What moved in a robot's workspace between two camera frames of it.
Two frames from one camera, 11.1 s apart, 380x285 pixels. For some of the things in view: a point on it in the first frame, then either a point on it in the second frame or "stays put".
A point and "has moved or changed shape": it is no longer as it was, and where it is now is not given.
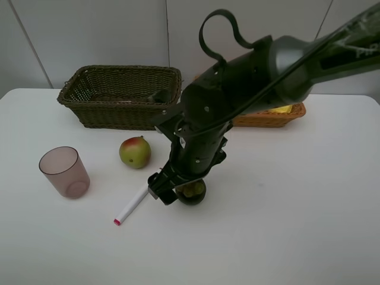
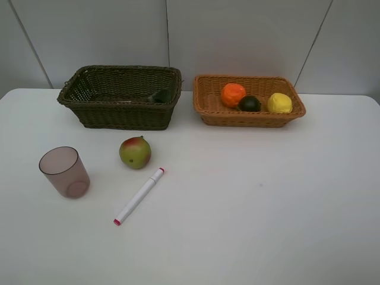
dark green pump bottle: [161, 95] stays put
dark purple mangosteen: [191, 194] has moved or changed shape
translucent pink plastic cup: [63, 166] stays put
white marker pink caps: [118, 220] stays put
